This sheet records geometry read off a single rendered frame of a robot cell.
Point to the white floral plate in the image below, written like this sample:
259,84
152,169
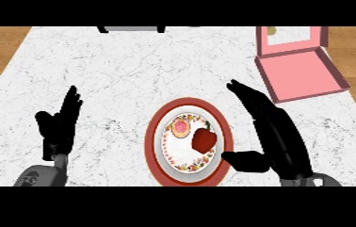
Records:
178,152

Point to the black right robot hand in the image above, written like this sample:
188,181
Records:
279,136

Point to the pink frosted cupcake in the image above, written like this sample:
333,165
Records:
181,127

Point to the pink cardboard box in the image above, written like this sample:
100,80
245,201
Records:
296,70

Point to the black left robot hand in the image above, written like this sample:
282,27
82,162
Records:
60,127

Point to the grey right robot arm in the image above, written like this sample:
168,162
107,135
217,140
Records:
310,180

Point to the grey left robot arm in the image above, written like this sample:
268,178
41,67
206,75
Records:
44,172

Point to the red bell pepper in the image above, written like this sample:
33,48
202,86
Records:
205,140

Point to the red round placemat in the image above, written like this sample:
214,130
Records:
153,149

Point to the grey appliance with black legs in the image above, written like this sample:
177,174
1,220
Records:
132,29

